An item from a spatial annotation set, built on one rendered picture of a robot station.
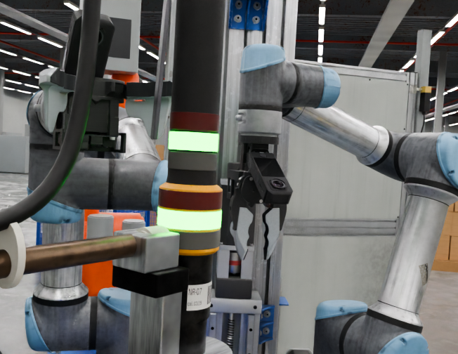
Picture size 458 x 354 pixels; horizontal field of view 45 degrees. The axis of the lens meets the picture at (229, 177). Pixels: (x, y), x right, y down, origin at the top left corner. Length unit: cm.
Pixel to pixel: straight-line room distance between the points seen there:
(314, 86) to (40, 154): 47
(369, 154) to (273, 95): 40
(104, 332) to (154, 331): 89
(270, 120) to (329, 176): 155
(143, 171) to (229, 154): 59
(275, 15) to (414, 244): 64
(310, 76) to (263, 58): 10
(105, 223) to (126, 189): 350
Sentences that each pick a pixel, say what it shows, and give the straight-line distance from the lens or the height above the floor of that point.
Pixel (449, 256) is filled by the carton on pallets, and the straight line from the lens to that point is 879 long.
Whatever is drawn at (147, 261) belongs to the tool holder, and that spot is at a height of 154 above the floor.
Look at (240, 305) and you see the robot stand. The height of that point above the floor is 124.
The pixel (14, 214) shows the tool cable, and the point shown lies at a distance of 29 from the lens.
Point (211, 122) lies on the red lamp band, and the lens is 36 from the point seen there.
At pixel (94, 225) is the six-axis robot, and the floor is 96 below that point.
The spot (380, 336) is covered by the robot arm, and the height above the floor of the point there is 125.
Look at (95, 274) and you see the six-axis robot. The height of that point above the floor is 58.
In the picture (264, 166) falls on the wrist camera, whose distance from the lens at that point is 90.
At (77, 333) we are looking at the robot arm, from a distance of 125.
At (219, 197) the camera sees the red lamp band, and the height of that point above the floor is 157.
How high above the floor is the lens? 161
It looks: 3 degrees down
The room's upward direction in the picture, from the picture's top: 3 degrees clockwise
